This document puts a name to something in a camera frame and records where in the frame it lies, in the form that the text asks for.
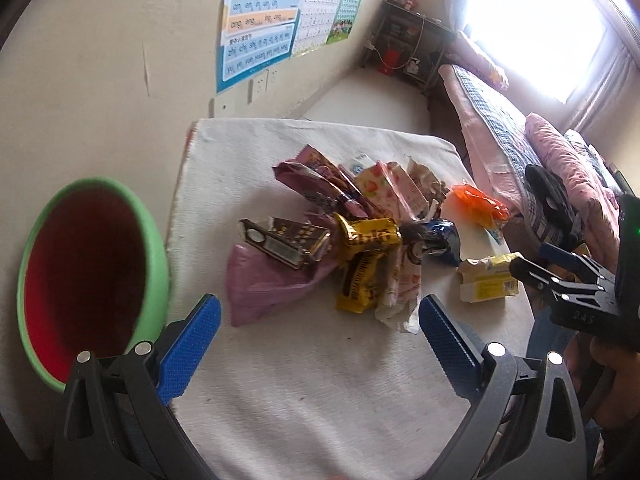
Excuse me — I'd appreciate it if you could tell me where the yellow medicine box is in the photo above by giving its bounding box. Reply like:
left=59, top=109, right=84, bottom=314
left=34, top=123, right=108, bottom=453
left=457, top=252, right=521, bottom=304

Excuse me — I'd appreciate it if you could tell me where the orange plastic bag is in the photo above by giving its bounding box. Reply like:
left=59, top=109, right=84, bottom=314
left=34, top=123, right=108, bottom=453
left=451, top=183, right=510, bottom=230

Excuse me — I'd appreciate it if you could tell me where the pink white stick wrapper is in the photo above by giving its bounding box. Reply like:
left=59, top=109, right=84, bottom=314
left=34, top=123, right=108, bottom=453
left=374, top=246, right=422, bottom=334

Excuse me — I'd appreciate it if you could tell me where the dark blue cookie wrapper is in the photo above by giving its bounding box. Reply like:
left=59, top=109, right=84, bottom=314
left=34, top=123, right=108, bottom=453
left=399, top=218, right=461, bottom=268

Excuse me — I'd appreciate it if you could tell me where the pink Pocky bag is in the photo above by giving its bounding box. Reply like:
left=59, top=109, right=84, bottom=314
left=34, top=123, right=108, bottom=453
left=224, top=244, right=337, bottom=327

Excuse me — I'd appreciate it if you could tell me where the brown paper wrapper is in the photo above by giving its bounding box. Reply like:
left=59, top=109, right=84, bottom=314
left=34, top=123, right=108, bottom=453
left=407, top=158, right=450, bottom=205

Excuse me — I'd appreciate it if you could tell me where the yellow Sable biscuit wrapper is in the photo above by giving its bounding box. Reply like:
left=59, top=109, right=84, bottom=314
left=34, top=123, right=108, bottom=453
left=334, top=214, right=401, bottom=314

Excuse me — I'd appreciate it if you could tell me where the brown foil chocolate wrapper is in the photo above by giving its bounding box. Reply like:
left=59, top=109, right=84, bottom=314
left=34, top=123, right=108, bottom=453
left=239, top=217, right=331, bottom=270

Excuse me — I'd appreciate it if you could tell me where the strawberry pink carton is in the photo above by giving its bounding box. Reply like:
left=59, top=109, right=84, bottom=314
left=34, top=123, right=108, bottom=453
left=355, top=162, right=431, bottom=223

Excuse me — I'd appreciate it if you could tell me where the white blue milk carton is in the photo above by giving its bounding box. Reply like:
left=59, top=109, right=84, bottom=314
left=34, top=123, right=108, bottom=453
left=344, top=154, right=375, bottom=177

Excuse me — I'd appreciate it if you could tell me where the purple foil candy wrapper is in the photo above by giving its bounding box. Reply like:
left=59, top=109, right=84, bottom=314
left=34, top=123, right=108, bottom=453
left=272, top=144, right=376, bottom=220

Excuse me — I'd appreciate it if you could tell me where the green red trash bin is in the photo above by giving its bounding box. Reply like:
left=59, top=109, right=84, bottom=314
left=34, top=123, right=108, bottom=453
left=16, top=177, right=170, bottom=393

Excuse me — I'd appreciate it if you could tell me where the right hand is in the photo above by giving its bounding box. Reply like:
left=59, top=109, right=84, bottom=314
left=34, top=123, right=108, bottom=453
left=590, top=338, right=640, bottom=429

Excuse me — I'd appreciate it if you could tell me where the black clothing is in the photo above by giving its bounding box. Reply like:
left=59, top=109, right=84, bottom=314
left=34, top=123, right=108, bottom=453
left=525, top=165, right=585, bottom=252

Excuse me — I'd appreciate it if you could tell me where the bed with plaid quilt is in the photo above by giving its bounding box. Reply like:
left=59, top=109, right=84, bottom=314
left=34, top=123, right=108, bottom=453
left=438, top=63, right=601, bottom=261

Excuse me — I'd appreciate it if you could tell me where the white towel table cover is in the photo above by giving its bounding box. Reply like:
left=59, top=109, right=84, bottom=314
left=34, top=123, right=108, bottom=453
left=164, top=117, right=536, bottom=480

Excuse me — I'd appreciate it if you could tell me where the pink curtain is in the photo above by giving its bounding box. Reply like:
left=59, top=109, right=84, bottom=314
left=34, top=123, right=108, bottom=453
left=564, top=0, right=639, bottom=132

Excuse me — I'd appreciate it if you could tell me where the red container on shelf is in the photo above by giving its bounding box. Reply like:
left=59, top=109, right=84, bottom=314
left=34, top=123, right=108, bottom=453
left=378, top=48, right=401, bottom=76

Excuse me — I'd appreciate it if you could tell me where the black metal shelf rack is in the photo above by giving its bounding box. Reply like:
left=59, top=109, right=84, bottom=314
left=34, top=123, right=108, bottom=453
left=359, top=0, right=456, bottom=94

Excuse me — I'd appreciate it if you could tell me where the white wall socket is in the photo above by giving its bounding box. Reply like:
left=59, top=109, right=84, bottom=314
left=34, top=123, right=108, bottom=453
left=247, top=68, right=279, bottom=104

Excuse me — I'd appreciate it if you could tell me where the green number wall poster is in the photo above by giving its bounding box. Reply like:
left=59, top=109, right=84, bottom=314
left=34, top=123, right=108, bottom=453
left=326, top=0, right=361, bottom=44

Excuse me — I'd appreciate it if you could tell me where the white chart wall poster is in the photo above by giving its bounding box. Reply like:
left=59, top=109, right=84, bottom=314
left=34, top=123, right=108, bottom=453
left=292, top=0, right=341, bottom=56

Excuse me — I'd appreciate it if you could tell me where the blue pinyin wall poster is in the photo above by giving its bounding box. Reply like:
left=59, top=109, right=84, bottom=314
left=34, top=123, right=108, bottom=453
left=216, top=0, right=304, bottom=92

